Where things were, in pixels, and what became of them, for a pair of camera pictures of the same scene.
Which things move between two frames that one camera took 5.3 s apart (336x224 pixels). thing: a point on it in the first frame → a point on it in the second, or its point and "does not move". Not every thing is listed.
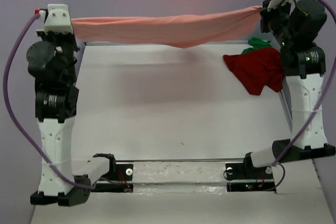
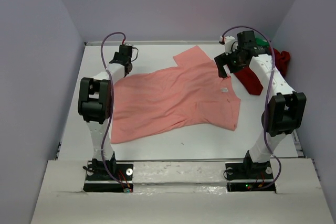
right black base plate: (245, 171) does not move
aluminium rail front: (179, 160) does not move
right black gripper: (266, 17) → (226, 60)
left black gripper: (55, 33) → (118, 59)
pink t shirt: (182, 31) → (189, 91)
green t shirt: (256, 43) does not move
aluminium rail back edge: (167, 44) does not move
